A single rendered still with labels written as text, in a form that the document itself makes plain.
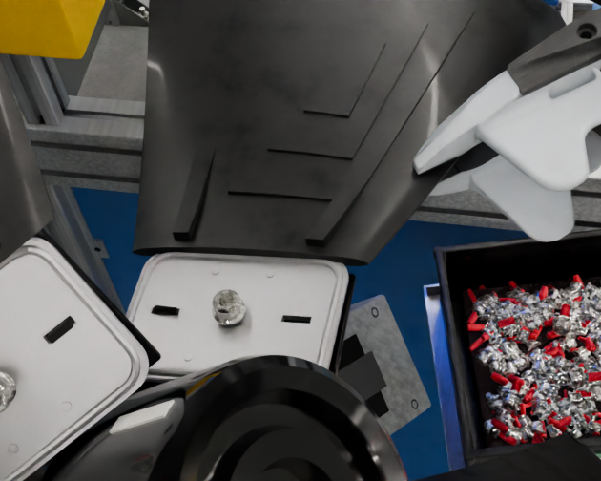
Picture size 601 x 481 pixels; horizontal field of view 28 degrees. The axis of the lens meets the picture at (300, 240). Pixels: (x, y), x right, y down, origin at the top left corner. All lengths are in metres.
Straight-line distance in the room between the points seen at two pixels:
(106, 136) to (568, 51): 0.55
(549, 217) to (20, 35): 0.46
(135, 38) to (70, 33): 1.44
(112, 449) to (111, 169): 0.65
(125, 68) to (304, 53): 1.69
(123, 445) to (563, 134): 0.23
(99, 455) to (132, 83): 1.85
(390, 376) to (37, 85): 0.43
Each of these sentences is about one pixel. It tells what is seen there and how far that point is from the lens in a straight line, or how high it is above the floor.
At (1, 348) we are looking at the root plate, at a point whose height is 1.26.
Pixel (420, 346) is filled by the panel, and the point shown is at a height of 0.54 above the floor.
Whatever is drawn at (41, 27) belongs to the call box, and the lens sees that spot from 0.87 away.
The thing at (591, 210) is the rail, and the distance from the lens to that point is 0.97.
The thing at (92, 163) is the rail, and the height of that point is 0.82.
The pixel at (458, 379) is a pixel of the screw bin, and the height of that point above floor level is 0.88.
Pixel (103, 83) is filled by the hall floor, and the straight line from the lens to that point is 2.25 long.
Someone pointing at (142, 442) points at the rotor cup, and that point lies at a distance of 0.39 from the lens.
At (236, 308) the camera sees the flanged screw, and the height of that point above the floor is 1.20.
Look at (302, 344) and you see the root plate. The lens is 0.47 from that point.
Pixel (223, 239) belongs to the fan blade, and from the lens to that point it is 0.51.
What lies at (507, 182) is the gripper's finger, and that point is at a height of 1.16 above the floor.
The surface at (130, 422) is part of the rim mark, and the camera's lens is 0.40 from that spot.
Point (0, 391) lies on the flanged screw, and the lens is 0.41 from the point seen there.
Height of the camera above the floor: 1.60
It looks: 55 degrees down
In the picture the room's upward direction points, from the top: 11 degrees counter-clockwise
